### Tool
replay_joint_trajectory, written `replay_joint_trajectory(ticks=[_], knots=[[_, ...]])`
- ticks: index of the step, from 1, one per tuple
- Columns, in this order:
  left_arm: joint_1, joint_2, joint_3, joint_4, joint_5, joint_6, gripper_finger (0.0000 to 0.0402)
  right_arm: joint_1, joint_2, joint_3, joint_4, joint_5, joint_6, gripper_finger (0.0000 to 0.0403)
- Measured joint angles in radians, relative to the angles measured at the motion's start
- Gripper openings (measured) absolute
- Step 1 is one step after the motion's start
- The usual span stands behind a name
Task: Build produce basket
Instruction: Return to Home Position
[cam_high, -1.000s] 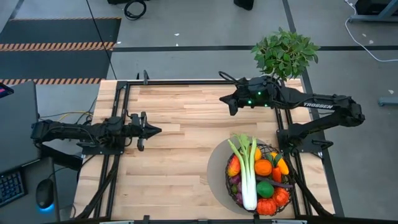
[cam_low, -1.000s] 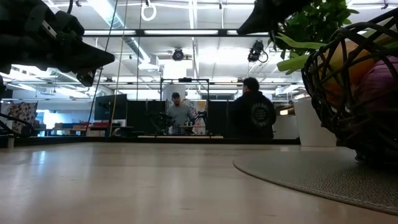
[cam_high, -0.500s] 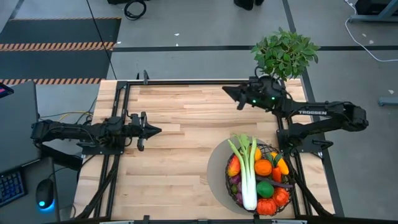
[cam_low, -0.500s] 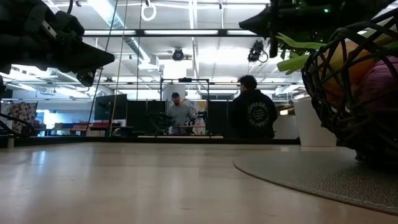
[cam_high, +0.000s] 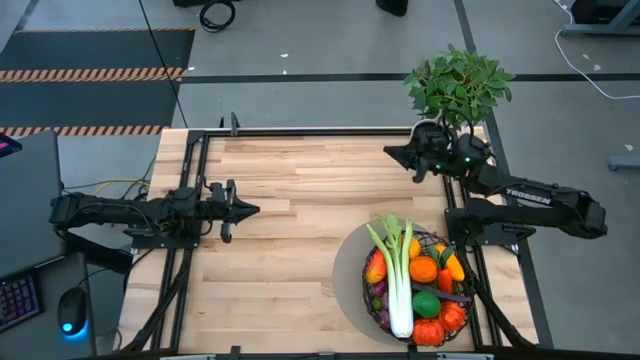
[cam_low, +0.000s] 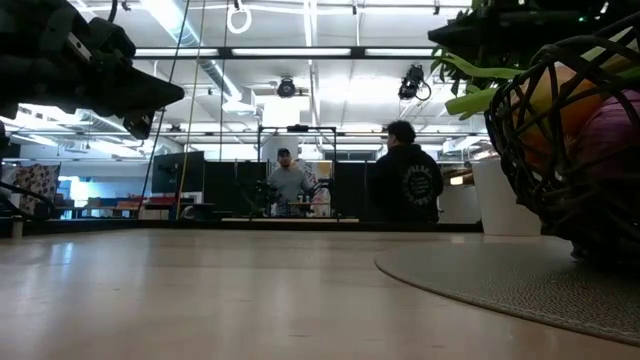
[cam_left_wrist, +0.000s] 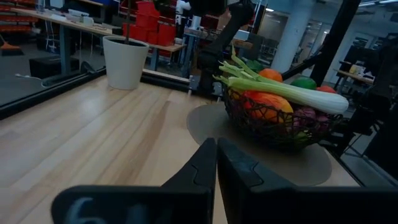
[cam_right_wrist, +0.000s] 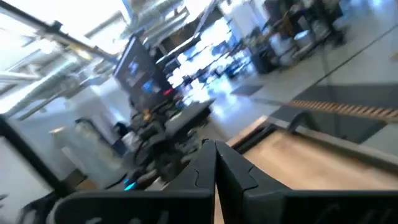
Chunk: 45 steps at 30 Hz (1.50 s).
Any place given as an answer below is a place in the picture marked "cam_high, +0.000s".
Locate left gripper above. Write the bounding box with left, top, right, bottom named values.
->
left=201, top=178, right=261, bottom=245

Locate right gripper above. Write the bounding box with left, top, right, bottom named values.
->
left=383, top=123, right=461, bottom=184

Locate toy orange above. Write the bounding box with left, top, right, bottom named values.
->
left=408, top=255, right=439, bottom=285

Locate red and yellow toy mango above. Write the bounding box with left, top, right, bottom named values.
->
left=365, top=249, right=388, bottom=286

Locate orange toy carrot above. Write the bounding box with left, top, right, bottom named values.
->
left=427, top=244, right=455, bottom=295

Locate purple grapes bunch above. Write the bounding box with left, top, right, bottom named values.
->
left=368, top=279, right=392, bottom=330

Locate purple toy eggplant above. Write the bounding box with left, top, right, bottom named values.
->
left=410, top=282, right=473, bottom=304

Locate green toy lime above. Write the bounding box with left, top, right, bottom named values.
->
left=412, top=290, right=442, bottom=320

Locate green and white toy leek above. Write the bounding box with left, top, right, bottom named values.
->
left=365, top=214, right=416, bottom=340

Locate red tomato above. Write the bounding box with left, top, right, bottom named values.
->
left=438, top=300, right=467, bottom=334

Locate orange toy pumpkin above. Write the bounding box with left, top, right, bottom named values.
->
left=412, top=317, right=446, bottom=348

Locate dark wicker basket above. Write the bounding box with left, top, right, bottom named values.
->
left=361, top=230, right=474, bottom=348

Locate green plant in white pot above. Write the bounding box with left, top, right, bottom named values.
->
left=403, top=43, right=516, bottom=146

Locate round grey placemat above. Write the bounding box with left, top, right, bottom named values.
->
left=332, top=217, right=476, bottom=346

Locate person's foot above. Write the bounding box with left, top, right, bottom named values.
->
left=375, top=0, right=409, bottom=18

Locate black striped floor mat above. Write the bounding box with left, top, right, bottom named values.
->
left=0, top=27, right=196, bottom=137

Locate black computer mouse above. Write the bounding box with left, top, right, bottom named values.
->
left=56, top=286, right=87, bottom=337

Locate dark grey monitor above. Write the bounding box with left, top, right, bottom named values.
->
left=0, top=130, right=67, bottom=280

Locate grey floor foot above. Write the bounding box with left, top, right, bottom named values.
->
left=608, top=155, right=640, bottom=172

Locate grey desk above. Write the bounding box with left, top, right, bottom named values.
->
left=0, top=252, right=97, bottom=360

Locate backlit keyboard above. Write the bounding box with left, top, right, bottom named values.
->
left=0, top=272, right=44, bottom=334

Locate device with pink screen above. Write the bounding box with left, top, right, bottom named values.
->
left=0, top=132, right=24, bottom=159

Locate grey-blue desk leg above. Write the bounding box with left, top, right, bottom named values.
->
left=559, top=0, right=640, bottom=37

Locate black metal table frame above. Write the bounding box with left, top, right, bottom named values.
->
left=122, top=112, right=539, bottom=360

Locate yellow cable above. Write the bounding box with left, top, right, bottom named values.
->
left=92, top=178, right=151, bottom=196

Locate thin black cable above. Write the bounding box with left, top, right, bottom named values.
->
left=138, top=0, right=189, bottom=129

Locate white floor cable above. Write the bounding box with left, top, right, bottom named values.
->
left=552, top=0, right=640, bottom=100

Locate coiled black cable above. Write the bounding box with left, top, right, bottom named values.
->
left=198, top=0, right=237, bottom=34

